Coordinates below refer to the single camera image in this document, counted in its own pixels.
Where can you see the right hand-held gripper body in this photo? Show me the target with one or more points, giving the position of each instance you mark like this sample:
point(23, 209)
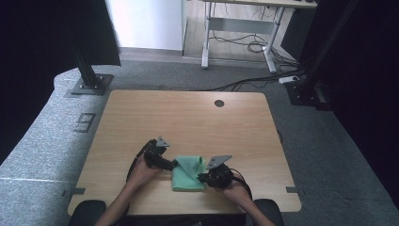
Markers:
point(219, 175)

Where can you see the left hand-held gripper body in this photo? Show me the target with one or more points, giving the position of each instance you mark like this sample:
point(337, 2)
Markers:
point(155, 153)

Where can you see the green microfibre cloth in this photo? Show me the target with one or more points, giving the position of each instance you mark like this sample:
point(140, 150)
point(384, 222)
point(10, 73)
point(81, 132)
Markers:
point(186, 175)

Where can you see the person's left hand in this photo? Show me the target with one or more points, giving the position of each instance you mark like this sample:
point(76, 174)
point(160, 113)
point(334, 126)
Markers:
point(142, 172)

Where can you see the person's right hand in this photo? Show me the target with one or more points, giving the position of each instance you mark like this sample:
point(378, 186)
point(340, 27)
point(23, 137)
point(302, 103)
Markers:
point(235, 193)

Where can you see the grey floor tape strip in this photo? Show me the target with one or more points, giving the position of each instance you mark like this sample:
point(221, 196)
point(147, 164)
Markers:
point(73, 191)
point(294, 189)

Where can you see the person's left leg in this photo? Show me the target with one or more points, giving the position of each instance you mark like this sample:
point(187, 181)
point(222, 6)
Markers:
point(86, 213)

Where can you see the black metal stand square base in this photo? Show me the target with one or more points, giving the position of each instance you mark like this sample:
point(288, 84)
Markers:
point(91, 83)

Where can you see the white power strip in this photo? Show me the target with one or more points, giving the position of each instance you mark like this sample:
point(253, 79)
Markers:
point(289, 79)

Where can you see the black curtain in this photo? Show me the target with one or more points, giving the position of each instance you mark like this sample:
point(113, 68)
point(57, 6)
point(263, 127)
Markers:
point(37, 62)
point(367, 94)

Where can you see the black metal stand slanted post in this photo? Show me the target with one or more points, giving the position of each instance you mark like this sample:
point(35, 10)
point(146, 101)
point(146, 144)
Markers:
point(309, 84)

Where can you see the white metal frame desk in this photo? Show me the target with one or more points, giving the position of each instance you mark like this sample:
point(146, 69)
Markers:
point(241, 25)

